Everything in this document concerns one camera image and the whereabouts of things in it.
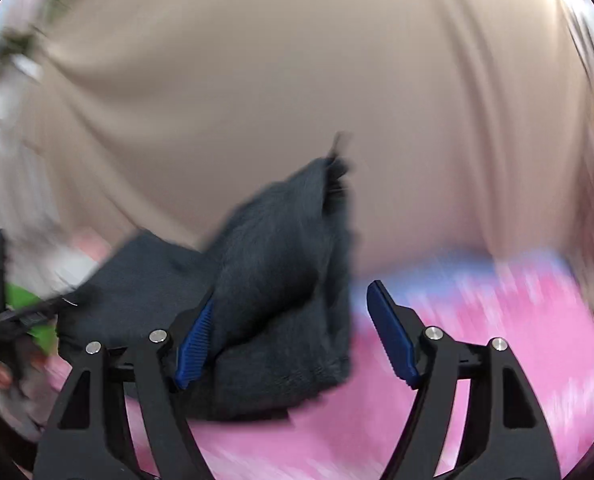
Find green pillow with white stripe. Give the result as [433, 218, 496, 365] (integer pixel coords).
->
[4, 282, 60, 358]

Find person's left hand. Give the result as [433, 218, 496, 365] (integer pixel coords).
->
[0, 352, 48, 443]

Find beige curtain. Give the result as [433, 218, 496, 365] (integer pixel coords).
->
[22, 0, 594, 281]

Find white sheer curtain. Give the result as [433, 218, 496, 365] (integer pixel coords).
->
[0, 72, 58, 251]

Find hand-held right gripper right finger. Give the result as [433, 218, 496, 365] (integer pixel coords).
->
[366, 280, 563, 480]

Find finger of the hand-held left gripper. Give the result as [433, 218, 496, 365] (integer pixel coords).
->
[4, 294, 80, 328]

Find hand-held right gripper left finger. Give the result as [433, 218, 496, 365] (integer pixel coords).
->
[32, 292, 217, 480]

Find pink floral blanket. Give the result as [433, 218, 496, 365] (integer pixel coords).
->
[42, 230, 594, 480]

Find dark grey pants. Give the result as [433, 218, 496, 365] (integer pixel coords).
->
[57, 131, 359, 423]

